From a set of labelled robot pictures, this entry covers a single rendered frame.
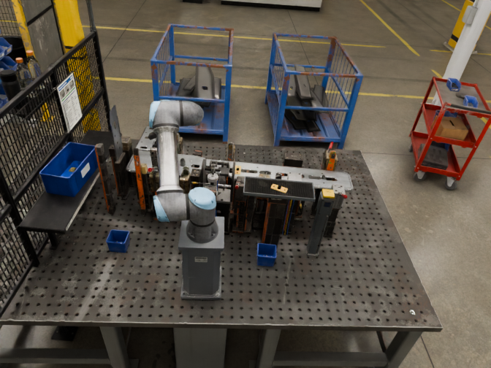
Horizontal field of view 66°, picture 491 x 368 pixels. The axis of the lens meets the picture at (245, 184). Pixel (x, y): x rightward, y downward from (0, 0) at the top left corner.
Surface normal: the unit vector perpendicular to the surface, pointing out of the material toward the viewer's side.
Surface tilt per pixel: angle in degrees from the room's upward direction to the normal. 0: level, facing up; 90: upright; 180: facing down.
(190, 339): 90
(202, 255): 90
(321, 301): 0
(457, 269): 0
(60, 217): 0
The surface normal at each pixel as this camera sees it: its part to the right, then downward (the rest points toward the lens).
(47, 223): 0.07, -0.77
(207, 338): 0.03, 0.63
